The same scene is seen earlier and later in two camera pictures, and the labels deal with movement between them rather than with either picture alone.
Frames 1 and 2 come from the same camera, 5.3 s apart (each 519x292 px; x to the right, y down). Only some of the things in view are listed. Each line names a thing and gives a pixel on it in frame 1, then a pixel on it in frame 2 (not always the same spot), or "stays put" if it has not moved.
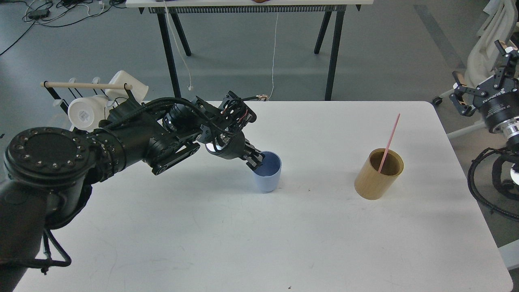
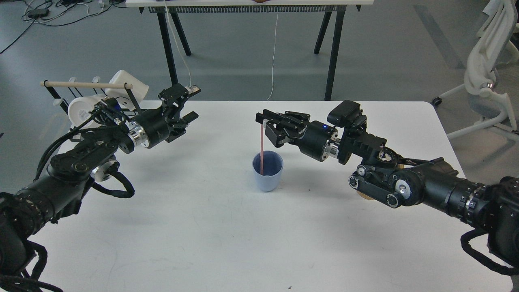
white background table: x=179 y=8 stays put
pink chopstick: x=389 y=144 to x=262 y=149
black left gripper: x=222 y=133 to x=160 y=129
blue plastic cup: x=268 y=175 stays put
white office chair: x=500 y=16 stays put
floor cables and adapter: x=57 y=13 stays put
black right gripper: x=498 y=100 to x=312 y=136
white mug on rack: x=85 y=112 stays put
